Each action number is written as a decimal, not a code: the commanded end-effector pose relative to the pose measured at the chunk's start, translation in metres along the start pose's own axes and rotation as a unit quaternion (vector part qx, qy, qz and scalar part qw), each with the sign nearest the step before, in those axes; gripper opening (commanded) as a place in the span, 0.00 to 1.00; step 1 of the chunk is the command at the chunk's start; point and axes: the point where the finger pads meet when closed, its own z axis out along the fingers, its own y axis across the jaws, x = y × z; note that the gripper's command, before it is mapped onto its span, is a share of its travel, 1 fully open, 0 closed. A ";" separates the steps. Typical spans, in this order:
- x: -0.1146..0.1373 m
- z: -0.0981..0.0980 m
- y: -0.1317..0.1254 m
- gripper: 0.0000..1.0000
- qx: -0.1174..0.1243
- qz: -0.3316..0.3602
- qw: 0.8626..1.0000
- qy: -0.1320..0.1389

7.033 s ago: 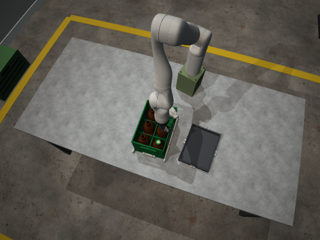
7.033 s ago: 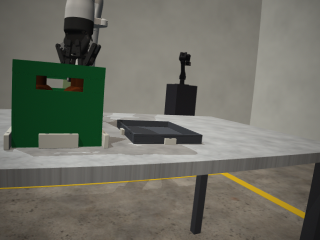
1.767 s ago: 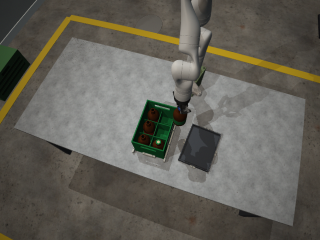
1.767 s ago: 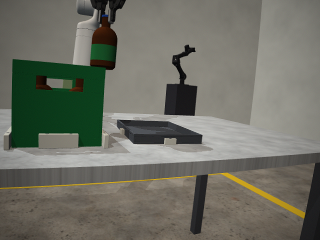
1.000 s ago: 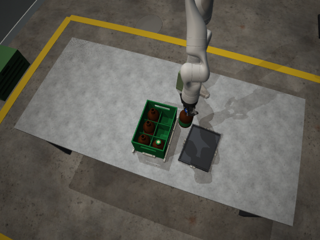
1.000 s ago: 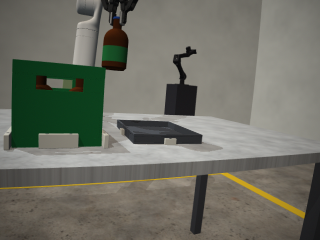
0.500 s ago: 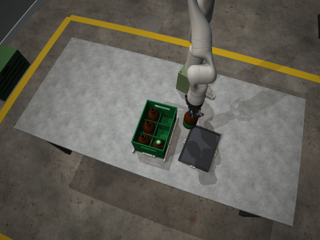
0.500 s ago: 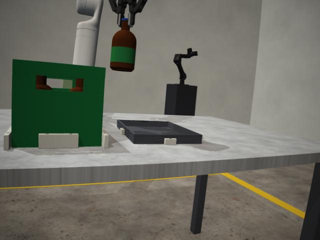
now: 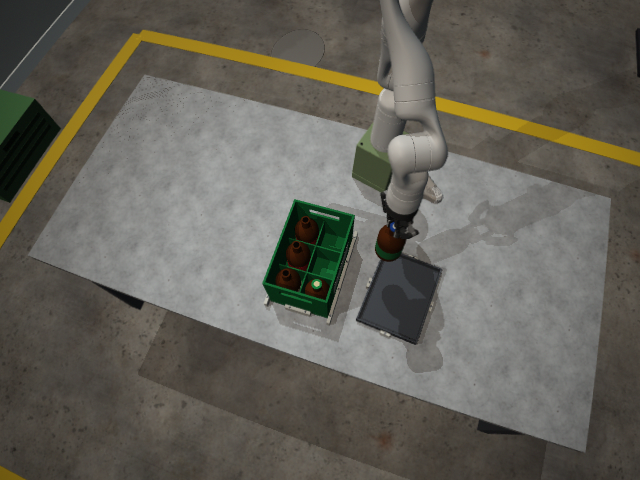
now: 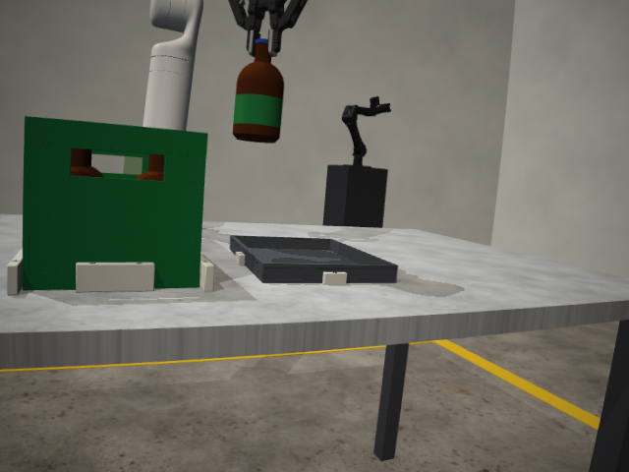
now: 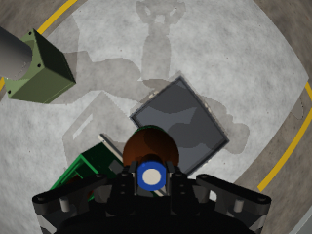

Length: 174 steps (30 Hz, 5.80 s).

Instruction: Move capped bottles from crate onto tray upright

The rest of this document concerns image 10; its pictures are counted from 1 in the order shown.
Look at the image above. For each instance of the green crate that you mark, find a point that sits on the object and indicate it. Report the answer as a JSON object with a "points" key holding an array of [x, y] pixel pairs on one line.
{"points": [[77, 219]]}

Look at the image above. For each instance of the brown glass bottle with green label and blue cap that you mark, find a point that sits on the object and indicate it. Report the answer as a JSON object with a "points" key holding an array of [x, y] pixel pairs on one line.
{"points": [[259, 99]]}

